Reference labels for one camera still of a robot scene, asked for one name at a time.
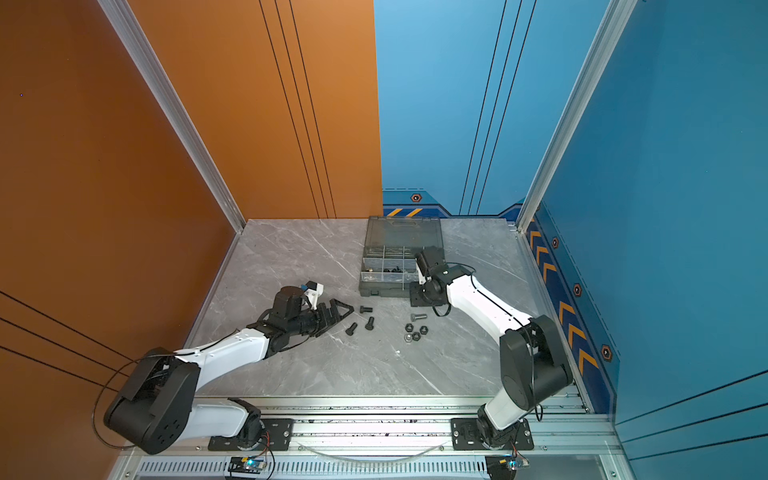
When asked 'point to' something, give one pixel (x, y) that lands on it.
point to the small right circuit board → (504, 467)
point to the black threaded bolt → (351, 329)
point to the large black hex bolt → (365, 309)
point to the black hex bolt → (369, 326)
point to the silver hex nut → (408, 338)
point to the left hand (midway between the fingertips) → (347, 313)
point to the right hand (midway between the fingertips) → (414, 297)
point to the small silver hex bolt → (415, 317)
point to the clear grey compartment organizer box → (391, 245)
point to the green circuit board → (248, 465)
